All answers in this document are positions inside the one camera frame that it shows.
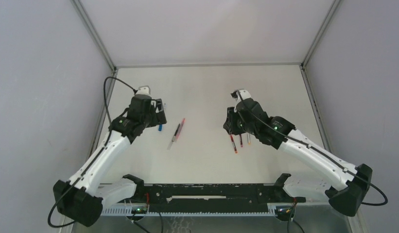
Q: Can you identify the aluminium frame post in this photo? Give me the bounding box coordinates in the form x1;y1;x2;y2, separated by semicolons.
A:
299;0;343;151
70;0;118;146

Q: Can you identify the black gel pen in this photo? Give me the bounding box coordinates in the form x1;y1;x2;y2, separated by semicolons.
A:
171;123;181;143

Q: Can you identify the left camera cable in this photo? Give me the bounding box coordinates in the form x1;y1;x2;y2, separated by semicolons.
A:
47;76;139;229

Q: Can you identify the dark red gel pen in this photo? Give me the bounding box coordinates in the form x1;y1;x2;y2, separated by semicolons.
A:
229;134;238;154

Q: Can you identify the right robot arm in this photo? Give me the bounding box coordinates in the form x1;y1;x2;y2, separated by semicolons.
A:
223;98;373;217

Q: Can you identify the aluminium frame left post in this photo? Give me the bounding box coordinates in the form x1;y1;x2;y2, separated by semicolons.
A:
70;0;118;146

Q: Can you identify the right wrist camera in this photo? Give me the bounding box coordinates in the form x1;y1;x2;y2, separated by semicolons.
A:
231;89;252;104

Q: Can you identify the white cable tray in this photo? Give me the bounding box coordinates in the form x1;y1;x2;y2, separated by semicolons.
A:
101;205;277;217

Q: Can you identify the aluminium frame right post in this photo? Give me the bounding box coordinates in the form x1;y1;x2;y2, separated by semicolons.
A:
299;0;343;151

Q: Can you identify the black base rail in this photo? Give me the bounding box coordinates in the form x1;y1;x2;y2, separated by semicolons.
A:
131;183;306;214

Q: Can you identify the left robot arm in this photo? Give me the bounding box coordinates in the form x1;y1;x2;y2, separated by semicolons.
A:
48;94;167;227

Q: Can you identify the pink gel pen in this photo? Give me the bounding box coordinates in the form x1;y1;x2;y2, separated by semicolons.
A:
167;118;186;150

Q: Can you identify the aluminium frame back rail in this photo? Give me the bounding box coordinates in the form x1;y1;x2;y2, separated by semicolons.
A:
116;62;303;69

